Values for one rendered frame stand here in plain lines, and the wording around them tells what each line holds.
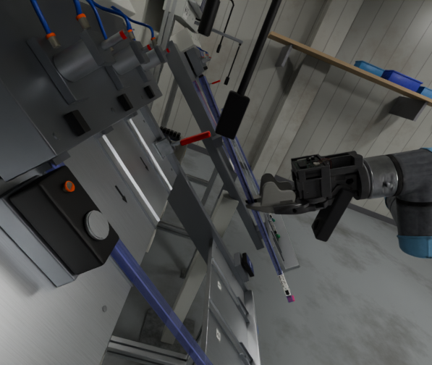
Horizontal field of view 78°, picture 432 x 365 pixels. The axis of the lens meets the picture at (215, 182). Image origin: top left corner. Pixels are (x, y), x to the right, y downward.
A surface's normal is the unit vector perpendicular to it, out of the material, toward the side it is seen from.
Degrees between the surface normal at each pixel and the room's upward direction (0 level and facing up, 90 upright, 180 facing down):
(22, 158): 90
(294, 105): 90
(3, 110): 90
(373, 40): 90
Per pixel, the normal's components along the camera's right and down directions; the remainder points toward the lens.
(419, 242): -0.68, 0.31
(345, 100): -0.07, 0.40
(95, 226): 0.90, -0.38
